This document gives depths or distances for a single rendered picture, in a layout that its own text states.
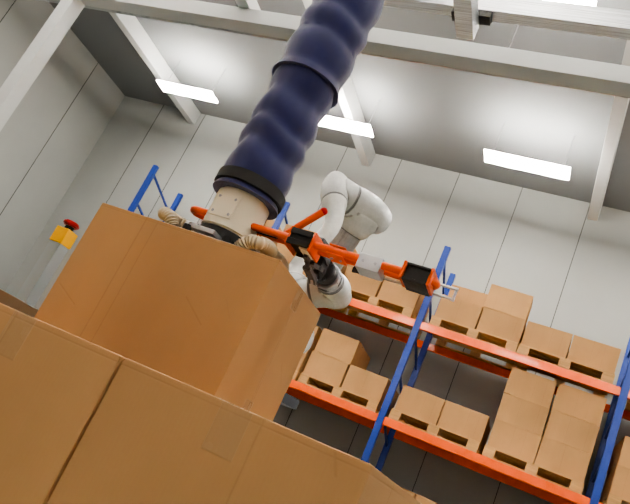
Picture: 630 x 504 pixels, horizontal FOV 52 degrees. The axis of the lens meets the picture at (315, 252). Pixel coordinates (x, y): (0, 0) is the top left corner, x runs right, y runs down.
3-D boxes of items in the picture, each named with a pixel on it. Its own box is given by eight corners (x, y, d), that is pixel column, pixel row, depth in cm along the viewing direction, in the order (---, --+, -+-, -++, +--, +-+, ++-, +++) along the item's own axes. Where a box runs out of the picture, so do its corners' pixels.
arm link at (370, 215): (251, 330, 279) (294, 350, 287) (257, 348, 264) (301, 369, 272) (351, 178, 266) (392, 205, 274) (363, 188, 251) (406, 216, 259)
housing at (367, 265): (354, 265, 176) (360, 251, 177) (359, 275, 182) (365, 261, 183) (377, 272, 173) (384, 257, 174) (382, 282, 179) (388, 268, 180)
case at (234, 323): (27, 326, 176) (102, 201, 188) (107, 367, 210) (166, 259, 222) (208, 408, 152) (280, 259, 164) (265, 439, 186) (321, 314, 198)
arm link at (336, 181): (333, 184, 245) (361, 201, 250) (333, 158, 259) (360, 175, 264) (312, 206, 252) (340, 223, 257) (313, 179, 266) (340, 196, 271)
